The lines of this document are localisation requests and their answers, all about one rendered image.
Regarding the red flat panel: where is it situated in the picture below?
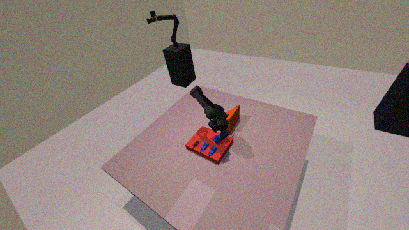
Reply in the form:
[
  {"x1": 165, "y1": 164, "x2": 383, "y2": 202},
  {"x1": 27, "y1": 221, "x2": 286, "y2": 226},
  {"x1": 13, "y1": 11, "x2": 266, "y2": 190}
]
[{"x1": 185, "y1": 126, "x2": 233, "y2": 164}]

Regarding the blue micro servo with orange cable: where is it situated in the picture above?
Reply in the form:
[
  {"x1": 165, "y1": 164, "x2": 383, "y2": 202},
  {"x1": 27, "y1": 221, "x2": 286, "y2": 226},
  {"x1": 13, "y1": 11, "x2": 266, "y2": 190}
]
[{"x1": 213, "y1": 134, "x2": 222, "y2": 144}]

